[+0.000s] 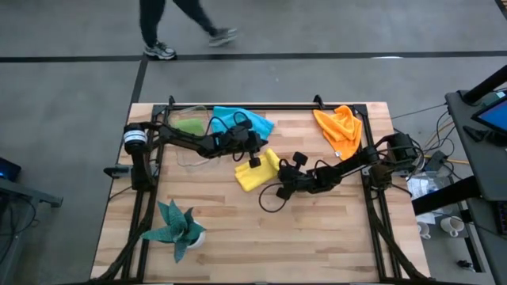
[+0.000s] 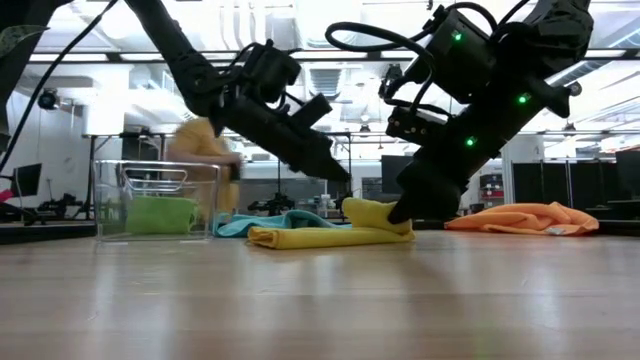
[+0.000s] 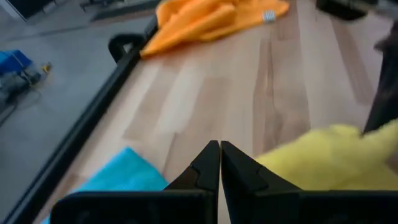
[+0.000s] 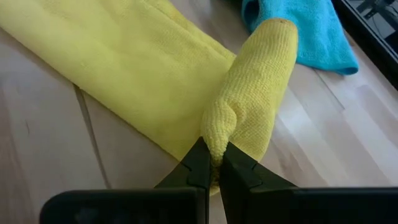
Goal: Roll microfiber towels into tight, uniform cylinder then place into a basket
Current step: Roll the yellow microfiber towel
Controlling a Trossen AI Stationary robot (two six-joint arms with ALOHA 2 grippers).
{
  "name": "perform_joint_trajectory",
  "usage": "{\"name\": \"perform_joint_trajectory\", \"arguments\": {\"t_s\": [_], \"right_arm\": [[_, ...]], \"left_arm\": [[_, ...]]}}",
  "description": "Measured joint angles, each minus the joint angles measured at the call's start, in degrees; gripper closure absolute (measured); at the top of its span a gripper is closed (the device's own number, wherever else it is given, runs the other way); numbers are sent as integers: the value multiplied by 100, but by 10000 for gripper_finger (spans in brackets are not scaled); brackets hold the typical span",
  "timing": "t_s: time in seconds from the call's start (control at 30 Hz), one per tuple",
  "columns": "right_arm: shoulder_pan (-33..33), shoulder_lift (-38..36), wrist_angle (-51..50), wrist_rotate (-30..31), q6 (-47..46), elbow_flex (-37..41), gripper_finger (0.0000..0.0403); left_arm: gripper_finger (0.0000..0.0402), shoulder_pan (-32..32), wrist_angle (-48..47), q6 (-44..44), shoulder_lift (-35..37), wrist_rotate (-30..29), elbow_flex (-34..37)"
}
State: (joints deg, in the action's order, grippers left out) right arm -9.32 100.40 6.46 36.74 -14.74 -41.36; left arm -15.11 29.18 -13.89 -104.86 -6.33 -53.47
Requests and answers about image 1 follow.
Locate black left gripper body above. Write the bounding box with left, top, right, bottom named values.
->
left=215, top=120, right=269, bottom=169

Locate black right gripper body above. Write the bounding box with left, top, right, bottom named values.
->
left=276, top=152, right=318, bottom=200

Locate yellow microfiber towel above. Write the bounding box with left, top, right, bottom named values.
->
left=234, top=148, right=281, bottom=193

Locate green microfiber towel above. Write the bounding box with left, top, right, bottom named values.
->
left=173, top=117, right=206, bottom=136

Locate orange microfiber towel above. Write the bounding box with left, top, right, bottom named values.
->
left=312, top=104, right=364, bottom=162

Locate blue microfiber towel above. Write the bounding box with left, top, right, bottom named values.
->
left=209, top=105, right=276, bottom=146

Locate clear plastic basket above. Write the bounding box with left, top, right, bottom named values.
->
left=166, top=104, right=211, bottom=138

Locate person's shoe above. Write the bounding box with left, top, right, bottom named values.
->
left=143, top=41, right=178, bottom=61
left=208, top=26, right=238, bottom=48

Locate potted snake plant white pot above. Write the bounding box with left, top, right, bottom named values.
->
left=140, top=199, right=207, bottom=264

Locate white mug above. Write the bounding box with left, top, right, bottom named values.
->
left=415, top=220, right=433, bottom=241
left=439, top=215, right=466, bottom=238

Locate person's leg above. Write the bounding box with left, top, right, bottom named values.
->
left=172, top=0, right=219, bottom=36
left=139, top=0, right=166, bottom=48

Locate black power adapter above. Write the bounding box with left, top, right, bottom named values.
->
left=426, top=149, right=449, bottom=172

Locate black operator desk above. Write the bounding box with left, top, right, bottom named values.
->
left=411, top=65, right=507, bottom=285

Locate blue-lit computer monitor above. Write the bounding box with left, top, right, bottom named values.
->
left=471, top=89, right=507, bottom=135

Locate black monitor pole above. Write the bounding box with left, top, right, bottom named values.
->
left=461, top=65, right=507, bottom=104

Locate grey metal table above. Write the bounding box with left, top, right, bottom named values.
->
left=0, top=177, right=64, bottom=285

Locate black device blue light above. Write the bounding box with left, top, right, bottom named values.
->
left=0, top=156, right=22, bottom=183

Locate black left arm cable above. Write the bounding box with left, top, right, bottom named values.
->
left=209, top=112, right=254, bottom=135

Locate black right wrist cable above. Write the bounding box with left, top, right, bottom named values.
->
left=258, top=180, right=288, bottom=214

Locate black clamp bracket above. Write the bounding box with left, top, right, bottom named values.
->
left=103, top=165, right=134, bottom=179

